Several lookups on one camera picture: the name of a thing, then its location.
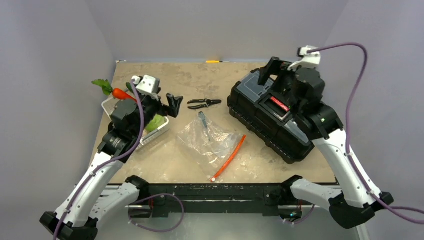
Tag green handled screwdriver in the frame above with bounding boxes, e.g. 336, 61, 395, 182
198, 111, 212, 142

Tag black pliers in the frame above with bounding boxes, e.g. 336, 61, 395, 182
187, 98, 222, 110

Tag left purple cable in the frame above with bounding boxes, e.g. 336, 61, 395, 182
52, 79, 147, 240

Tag orange toy carrot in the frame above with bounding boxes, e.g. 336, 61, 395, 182
91, 79, 136, 101

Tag yellow marker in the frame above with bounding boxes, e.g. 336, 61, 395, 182
205, 60, 222, 64

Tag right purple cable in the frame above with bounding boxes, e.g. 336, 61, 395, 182
308, 42, 424, 226

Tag green toy cabbage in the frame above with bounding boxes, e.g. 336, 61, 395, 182
144, 114, 165, 133

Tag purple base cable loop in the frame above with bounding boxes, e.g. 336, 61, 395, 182
127, 193, 185, 233

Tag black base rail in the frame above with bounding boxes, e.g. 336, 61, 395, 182
128, 183, 311, 220

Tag black plastic toolbox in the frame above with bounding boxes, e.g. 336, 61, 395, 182
227, 69, 314, 164

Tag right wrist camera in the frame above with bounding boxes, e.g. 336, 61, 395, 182
287, 45, 321, 71

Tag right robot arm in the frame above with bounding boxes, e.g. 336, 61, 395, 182
258, 57, 394, 229

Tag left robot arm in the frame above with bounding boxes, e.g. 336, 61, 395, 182
40, 93, 184, 240

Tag white plastic basket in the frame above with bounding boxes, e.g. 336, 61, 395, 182
101, 97, 170, 151

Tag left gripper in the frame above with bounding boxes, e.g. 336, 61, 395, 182
131, 87, 182, 137

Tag clear zip top bag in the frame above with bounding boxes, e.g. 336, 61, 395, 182
176, 117, 246, 183

